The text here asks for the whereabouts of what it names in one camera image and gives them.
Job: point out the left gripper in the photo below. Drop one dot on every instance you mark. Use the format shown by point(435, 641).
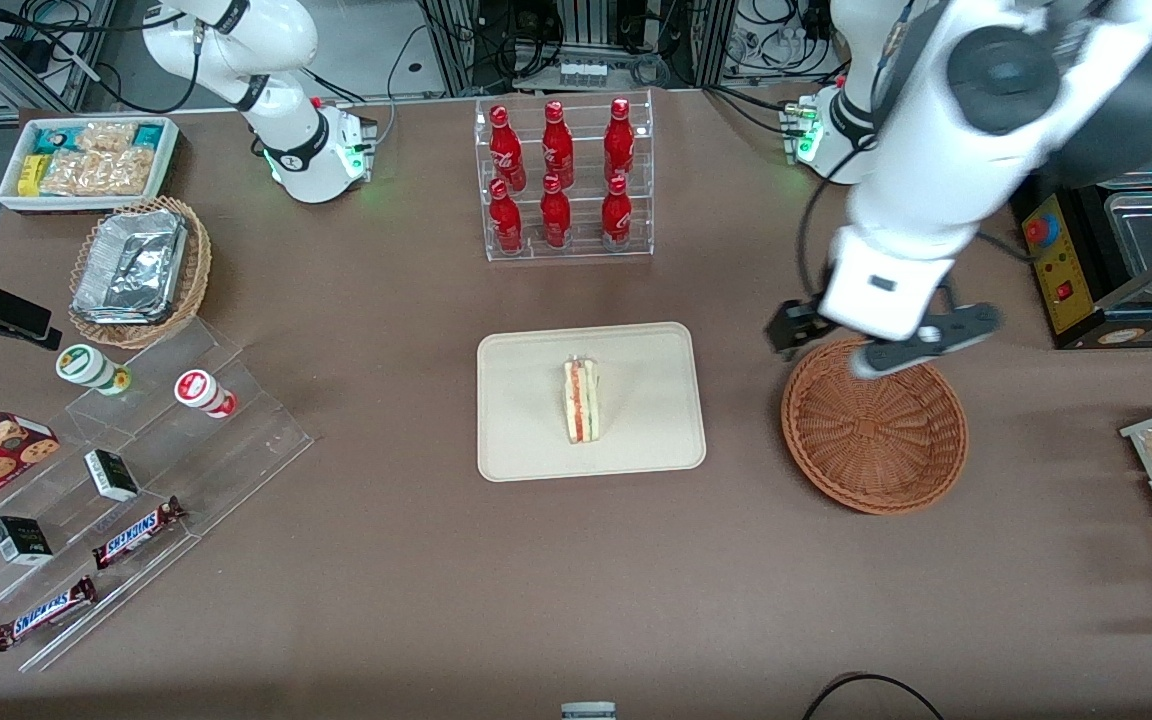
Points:
point(793, 325)

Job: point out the triangle sandwich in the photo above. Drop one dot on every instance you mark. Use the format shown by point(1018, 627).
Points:
point(582, 405)

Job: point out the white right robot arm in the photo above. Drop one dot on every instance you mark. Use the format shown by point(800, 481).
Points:
point(276, 100)

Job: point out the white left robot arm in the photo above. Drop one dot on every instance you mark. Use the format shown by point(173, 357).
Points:
point(936, 150)

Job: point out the round brown wicker basket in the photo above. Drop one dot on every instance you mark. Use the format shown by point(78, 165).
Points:
point(876, 440)

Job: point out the cream plastic tray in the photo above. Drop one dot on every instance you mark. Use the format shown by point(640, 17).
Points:
point(636, 420)

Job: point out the light oval wicker basket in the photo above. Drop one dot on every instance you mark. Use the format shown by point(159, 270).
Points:
point(198, 270)

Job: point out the aluminium foil tray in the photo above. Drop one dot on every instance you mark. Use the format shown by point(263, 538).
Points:
point(131, 265)

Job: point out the red cola bottle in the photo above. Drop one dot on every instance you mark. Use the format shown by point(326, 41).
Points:
point(506, 150)
point(619, 140)
point(506, 220)
point(555, 215)
point(616, 215)
point(557, 145)

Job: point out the clear acrylic bottle rack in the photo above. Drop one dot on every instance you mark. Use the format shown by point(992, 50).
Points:
point(586, 245)

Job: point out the black glass food warmer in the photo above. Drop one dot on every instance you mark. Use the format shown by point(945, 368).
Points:
point(1061, 270)

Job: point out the white power strip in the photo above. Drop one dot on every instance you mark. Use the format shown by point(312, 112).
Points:
point(583, 74)

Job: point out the small grey device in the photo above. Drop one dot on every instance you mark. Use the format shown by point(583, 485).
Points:
point(588, 711)

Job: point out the clear acrylic stepped stand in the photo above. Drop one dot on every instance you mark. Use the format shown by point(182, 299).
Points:
point(236, 450)

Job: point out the red lidded cup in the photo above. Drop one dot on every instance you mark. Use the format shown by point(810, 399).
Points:
point(201, 390)

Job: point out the teal snack packet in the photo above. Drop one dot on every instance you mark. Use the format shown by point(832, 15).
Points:
point(53, 138)
point(148, 135)

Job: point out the Snickers chocolate bar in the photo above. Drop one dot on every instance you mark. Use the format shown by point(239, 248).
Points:
point(44, 612)
point(136, 533)

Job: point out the small black carton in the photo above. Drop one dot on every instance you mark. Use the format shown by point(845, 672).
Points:
point(21, 540)
point(111, 475)

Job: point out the green lidded cup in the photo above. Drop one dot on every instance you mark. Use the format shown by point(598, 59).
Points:
point(86, 366)

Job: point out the yellow snack packet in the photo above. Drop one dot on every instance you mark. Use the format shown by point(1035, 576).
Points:
point(33, 175)

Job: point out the white rectangular snack bin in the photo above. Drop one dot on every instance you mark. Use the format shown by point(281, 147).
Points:
point(8, 195)

